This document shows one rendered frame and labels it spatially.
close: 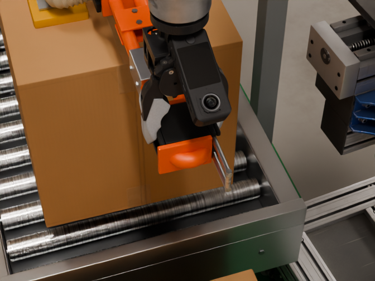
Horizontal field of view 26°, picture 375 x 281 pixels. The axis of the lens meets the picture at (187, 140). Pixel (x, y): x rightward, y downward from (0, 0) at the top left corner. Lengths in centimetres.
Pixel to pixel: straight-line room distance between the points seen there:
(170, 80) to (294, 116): 185
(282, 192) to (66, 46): 65
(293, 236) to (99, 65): 70
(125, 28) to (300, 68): 182
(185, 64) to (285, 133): 183
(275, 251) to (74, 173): 56
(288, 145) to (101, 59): 142
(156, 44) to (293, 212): 85
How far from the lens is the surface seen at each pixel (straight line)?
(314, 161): 271
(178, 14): 94
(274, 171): 188
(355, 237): 227
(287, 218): 180
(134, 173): 161
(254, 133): 195
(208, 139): 106
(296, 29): 318
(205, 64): 97
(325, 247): 224
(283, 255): 192
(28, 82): 138
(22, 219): 189
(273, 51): 224
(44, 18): 148
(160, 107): 104
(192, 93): 95
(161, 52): 101
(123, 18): 126
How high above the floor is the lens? 202
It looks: 48 degrees down
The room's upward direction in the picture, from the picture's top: straight up
